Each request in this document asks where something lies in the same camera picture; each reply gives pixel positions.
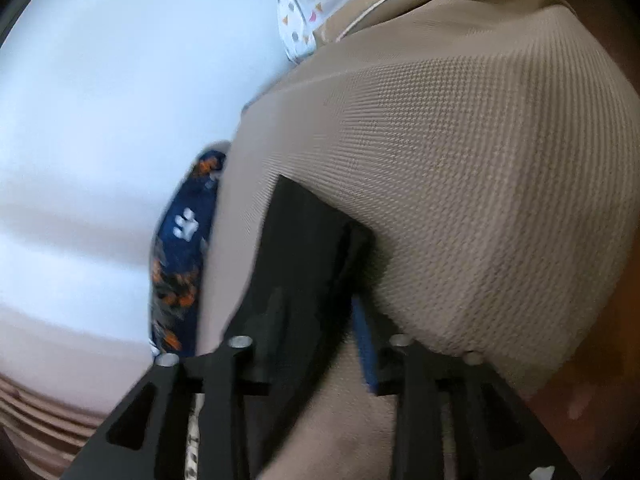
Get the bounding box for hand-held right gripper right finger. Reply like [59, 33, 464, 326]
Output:
[350, 295, 583, 480]

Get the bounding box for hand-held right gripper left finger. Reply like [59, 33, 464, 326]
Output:
[60, 285, 288, 480]

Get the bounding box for black pants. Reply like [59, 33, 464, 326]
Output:
[220, 175, 376, 396]

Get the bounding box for blue dog printed blanket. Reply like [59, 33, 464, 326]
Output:
[147, 147, 231, 361]

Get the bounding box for beige patterned curtain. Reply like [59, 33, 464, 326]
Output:
[0, 370, 111, 476]

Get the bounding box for white spotted cloth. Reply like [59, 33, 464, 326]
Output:
[270, 0, 501, 63]

